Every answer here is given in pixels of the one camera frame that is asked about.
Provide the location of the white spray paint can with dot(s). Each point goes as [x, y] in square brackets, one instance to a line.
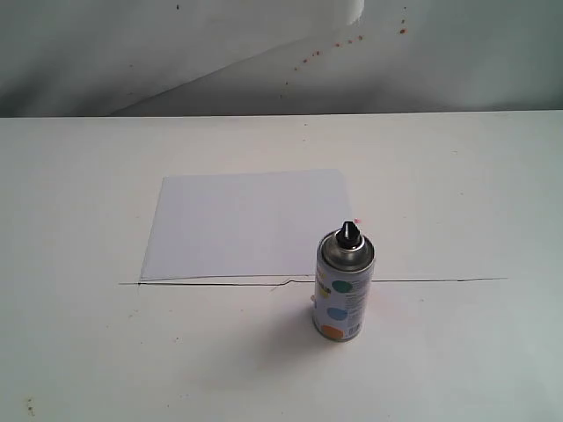
[345, 264]

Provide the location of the white paper sheet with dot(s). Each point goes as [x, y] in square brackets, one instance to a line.
[243, 225]

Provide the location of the white backdrop sheet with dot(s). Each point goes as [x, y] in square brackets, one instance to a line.
[179, 58]

